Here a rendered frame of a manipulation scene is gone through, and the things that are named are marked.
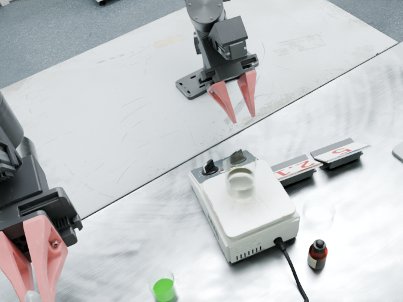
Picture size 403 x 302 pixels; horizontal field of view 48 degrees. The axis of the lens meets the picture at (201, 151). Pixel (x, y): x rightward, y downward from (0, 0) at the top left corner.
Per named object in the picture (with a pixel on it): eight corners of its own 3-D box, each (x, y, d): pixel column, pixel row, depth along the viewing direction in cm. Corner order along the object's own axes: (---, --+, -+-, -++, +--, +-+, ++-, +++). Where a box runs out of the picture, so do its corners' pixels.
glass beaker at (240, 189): (248, 209, 71) (246, 179, 65) (219, 196, 74) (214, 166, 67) (265, 182, 74) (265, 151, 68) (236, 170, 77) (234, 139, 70)
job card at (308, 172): (263, 170, 86) (262, 156, 83) (304, 154, 88) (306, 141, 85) (277, 194, 83) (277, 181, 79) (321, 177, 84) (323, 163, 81)
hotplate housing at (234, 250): (188, 180, 87) (182, 154, 81) (249, 157, 89) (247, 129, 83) (234, 279, 73) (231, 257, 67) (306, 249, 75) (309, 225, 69)
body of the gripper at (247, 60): (260, 63, 76) (246, 21, 75) (204, 81, 74) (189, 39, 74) (250, 71, 82) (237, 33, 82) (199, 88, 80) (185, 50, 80)
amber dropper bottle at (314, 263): (323, 252, 74) (327, 231, 69) (327, 269, 72) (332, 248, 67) (304, 254, 74) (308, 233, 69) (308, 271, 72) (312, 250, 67)
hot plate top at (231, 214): (200, 184, 76) (200, 181, 75) (264, 160, 78) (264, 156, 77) (228, 242, 69) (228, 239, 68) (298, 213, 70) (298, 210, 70)
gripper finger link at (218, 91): (266, 111, 75) (247, 59, 75) (227, 125, 74) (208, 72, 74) (256, 116, 82) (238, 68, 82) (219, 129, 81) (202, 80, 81)
